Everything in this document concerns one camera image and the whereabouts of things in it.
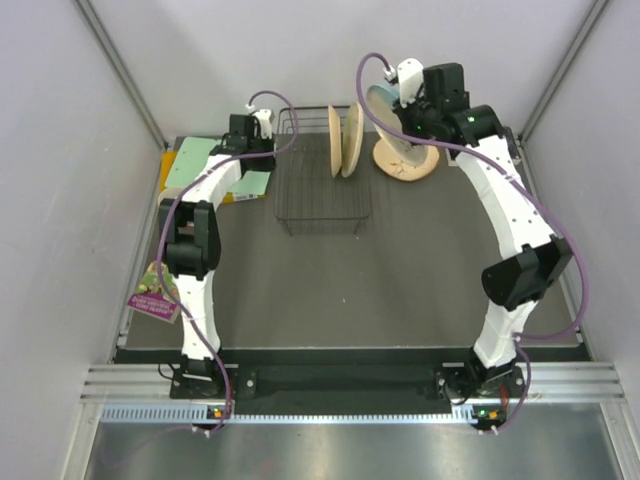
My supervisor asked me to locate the yellow folder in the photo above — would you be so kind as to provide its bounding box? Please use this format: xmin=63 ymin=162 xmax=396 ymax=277
xmin=157 ymin=151 xmax=271 ymax=204

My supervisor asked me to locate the purple treehouse book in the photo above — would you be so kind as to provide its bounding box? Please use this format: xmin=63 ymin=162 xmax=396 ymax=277
xmin=127 ymin=261 xmax=179 ymax=324

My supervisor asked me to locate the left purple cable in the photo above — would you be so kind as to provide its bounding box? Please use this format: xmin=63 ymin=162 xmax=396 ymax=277
xmin=155 ymin=89 xmax=300 ymax=436

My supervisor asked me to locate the grey slotted cable duct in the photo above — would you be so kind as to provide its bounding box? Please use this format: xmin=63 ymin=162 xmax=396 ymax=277
xmin=99 ymin=402 xmax=506 ymax=426

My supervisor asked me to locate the black wire dish rack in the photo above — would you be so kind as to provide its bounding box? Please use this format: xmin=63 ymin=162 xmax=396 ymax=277
xmin=274 ymin=106 xmax=372 ymax=235

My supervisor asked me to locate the dark paperback book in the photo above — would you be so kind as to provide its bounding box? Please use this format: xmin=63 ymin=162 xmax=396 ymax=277
xmin=445 ymin=126 xmax=522 ymax=167

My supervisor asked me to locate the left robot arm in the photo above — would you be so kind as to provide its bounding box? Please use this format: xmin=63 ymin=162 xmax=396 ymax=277
xmin=159 ymin=109 xmax=275 ymax=399

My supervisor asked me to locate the bird plate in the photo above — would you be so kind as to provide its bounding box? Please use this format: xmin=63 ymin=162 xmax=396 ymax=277
xmin=327 ymin=105 xmax=342 ymax=178
xmin=372 ymin=139 xmax=440 ymax=182

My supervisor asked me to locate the aluminium front rail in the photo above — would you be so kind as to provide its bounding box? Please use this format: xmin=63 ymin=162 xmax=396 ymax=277
xmin=80 ymin=362 xmax=625 ymax=403

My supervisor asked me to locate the green paper folder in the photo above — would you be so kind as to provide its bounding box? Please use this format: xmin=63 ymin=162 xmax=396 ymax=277
xmin=165 ymin=137 xmax=271 ymax=201

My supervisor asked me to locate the blue and white plate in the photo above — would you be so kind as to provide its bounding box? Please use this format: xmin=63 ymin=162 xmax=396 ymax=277
xmin=365 ymin=84 xmax=428 ymax=167

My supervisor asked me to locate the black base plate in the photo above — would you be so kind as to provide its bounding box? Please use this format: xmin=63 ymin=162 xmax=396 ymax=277
xmin=171 ymin=364 xmax=524 ymax=402

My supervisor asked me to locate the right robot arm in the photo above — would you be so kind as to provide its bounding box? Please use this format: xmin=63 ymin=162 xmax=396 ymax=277
xmin=392 ymin=58 xmax=572 ymax=397

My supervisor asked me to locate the cream plate with sprig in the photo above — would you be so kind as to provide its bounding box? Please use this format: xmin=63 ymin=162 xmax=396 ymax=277
xmin=341 ymin=102 xmax=364 ymax=177

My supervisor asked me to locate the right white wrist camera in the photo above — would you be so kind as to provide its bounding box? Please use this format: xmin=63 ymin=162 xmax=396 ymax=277
xmin=384 ymin=58 xmax=423 ymax=108

